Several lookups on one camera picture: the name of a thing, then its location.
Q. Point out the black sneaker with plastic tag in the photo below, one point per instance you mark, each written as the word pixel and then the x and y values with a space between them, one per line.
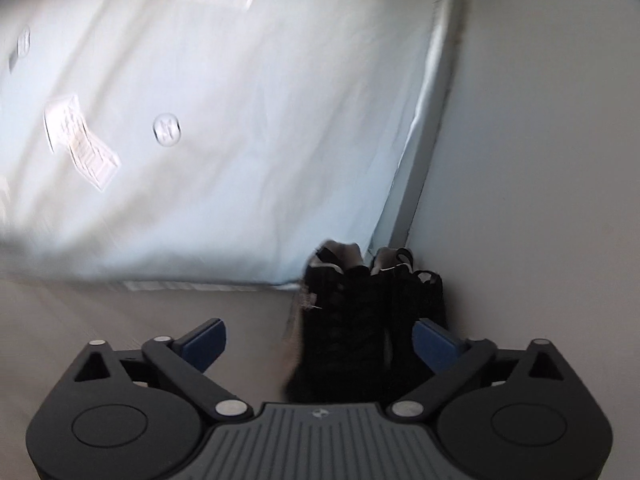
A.
pixel 340 340

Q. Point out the white sheet with arrow print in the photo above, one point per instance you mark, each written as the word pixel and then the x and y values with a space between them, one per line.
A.
pixel 250 110

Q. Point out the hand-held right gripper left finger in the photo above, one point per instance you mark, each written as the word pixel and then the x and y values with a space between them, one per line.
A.
pixel 207 342

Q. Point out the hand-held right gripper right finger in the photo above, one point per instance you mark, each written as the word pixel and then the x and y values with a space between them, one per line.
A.
pixel 435 345

